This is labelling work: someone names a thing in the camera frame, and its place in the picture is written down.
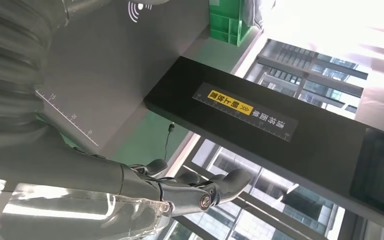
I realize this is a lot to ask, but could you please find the black inbound scanner machine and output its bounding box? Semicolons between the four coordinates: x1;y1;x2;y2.
34;0;384;234

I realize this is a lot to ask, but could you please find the ruler label with yellow sticker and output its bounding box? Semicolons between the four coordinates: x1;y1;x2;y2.
191;81;300;143

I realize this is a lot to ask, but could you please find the glass window with dark frames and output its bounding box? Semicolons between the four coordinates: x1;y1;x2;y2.
163;38;384;240

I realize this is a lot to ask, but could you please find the green plastic crate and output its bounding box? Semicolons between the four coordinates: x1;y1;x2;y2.
208;0;263;48

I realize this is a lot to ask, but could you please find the thin black cable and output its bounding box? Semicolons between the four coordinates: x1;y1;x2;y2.
163;122;176;162

